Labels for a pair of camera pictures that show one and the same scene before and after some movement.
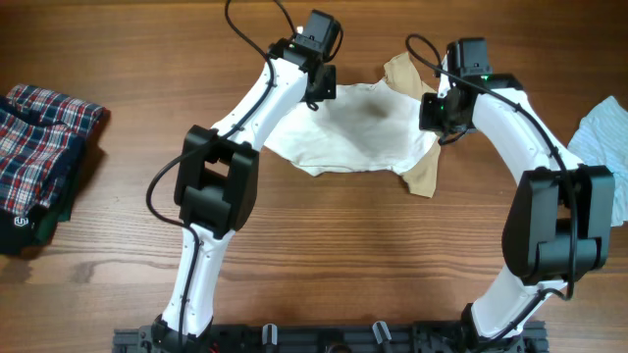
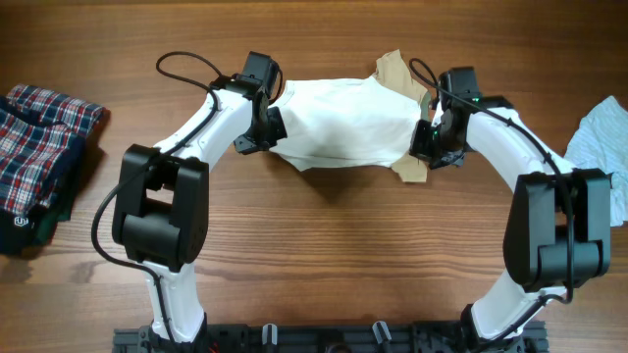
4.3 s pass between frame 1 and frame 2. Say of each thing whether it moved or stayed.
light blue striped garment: stayed
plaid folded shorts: stayed
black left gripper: moved
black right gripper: moved
